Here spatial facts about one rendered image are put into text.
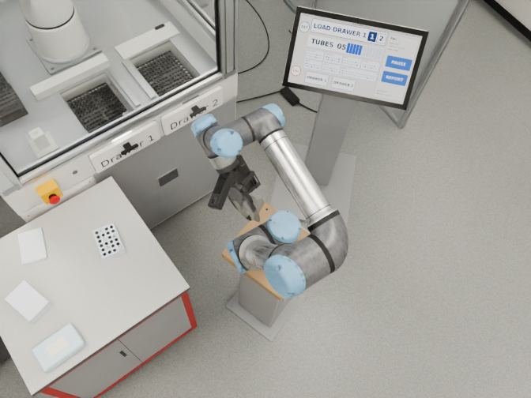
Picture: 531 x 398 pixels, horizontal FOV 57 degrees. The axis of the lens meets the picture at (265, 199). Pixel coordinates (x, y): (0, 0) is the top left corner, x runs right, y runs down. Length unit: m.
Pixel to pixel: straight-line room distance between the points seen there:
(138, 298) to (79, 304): 0.21
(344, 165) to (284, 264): 1.82
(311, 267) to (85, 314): 0.95
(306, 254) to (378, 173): 1.87
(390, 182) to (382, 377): 1.13
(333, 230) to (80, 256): 1.05
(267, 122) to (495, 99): 2.56
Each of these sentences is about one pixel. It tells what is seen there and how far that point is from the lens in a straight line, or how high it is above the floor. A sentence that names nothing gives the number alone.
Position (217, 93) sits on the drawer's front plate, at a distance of 2.08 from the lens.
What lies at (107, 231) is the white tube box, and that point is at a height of 0.80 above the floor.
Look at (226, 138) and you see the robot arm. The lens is 1.27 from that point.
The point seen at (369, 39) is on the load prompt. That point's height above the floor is 1.15.
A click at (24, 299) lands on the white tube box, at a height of 0.81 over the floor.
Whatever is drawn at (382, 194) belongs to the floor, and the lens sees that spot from 2.98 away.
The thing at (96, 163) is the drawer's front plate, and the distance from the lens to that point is 1.98.
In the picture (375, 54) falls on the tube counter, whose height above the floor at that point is 1.11.
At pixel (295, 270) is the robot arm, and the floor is 1.38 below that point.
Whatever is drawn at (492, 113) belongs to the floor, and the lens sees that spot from 3.62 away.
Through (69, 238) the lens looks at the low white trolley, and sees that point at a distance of 2.00.
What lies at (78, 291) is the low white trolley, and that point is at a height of 0.76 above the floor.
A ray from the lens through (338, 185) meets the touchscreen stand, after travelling 2.90.
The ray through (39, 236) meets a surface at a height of 0.78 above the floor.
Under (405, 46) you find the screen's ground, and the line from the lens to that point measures 2.05.
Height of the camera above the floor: 2.52
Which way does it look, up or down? 63 degrees down
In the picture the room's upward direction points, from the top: 8 degrees clockwise
